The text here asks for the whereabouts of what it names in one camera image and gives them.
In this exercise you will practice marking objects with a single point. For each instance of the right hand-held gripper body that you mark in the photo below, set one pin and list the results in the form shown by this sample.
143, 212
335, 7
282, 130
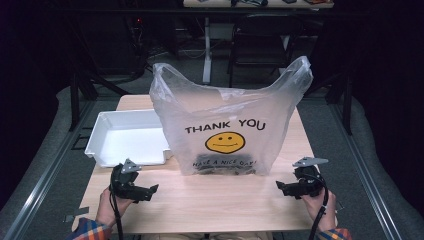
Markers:
308, 180

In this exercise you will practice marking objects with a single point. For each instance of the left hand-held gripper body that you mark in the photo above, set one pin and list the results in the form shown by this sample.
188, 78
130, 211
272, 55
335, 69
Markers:
124, 181

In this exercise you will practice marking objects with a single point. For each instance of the translucent plastic bag smiley print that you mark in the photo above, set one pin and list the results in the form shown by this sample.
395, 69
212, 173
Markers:
230, 106

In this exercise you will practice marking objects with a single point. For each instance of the person's left hand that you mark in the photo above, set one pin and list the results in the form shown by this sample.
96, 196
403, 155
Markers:
111, 208

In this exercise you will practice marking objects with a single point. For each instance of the person's right hand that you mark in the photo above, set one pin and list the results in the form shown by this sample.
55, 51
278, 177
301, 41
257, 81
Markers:
318, 210

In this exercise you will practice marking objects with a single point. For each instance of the white plastic tray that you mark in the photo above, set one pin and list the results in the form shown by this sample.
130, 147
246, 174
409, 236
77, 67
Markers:
128, 140

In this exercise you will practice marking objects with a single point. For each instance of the grey tape strip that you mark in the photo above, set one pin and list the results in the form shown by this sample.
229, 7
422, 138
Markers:
77, 213

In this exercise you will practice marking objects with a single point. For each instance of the dark flat object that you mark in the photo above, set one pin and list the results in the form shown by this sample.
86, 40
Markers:
225, 163

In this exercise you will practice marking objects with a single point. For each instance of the black metal stand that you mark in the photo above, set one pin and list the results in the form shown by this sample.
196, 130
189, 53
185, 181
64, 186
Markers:
346, 106
75, 100

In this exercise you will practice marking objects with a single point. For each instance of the black folding chair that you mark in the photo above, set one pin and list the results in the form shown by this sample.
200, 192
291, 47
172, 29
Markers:
263, 43

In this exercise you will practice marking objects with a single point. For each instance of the white table leg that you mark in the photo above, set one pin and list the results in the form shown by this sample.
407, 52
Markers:
207, 50

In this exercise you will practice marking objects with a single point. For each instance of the aluminium floor rail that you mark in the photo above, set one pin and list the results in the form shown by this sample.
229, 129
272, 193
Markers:
46, 173
366, 173

